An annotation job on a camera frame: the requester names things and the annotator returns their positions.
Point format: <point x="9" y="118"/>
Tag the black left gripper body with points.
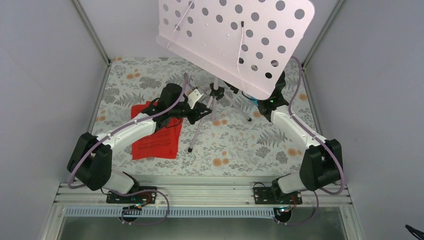
<point x="190" y="117"/>

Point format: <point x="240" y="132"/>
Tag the blue metronome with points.
<point x="253" y="100"/>

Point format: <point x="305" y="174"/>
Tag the red sheet music page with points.
<point x="174" y="127"/>
<point x="154" y="145"/>

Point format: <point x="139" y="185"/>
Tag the white tripod music stand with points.
<point x="246" y="43"/>

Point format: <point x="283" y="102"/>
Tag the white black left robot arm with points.
<point x="91" y="159"/>

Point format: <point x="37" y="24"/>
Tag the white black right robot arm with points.
<point x="322" y="163"/>

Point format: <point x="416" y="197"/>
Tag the floral patterned table mat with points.
<point x="239" y="142"/>

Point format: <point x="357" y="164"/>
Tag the black object at corner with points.
<point x="418" y="234"/>

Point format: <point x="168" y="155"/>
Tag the aluminium front rail frame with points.
<point x="201" y="191"/>

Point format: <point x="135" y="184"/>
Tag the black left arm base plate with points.
<point x="147" y="197"/>

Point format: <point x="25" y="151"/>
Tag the perforated blue-grey cable duct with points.
<point x="173" y="212"/>

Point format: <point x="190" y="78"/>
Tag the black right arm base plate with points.
<point x="272" y="195"/>

